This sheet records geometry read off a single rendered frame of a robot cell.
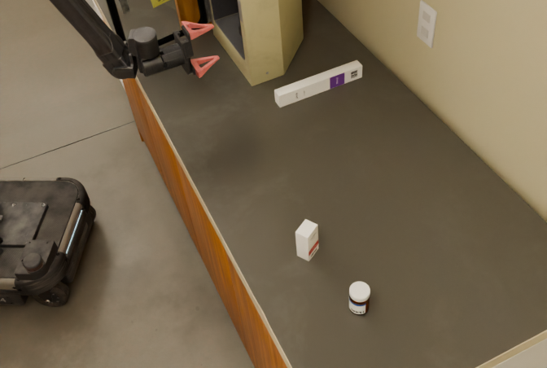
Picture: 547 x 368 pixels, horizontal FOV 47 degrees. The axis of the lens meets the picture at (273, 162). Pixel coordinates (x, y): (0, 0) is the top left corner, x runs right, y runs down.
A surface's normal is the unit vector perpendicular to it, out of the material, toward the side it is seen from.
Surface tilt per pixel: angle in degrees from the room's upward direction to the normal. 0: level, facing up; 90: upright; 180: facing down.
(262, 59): 90
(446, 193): 0
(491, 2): 90
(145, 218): 0
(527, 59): 90
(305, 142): 0
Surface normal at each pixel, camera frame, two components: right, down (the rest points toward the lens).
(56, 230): -0.07, -0.69
